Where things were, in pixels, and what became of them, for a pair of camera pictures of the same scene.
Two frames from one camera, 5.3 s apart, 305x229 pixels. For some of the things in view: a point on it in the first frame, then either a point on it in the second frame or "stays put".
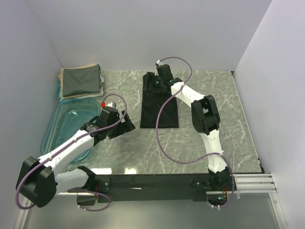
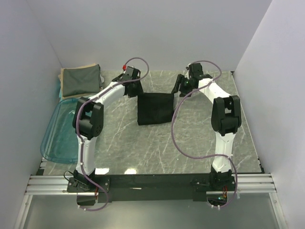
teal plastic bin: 66,120 stays put
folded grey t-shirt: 82,80 stays put
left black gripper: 126,126 → 139,90
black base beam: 120,188 stays put
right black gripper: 151,77 → 180,80
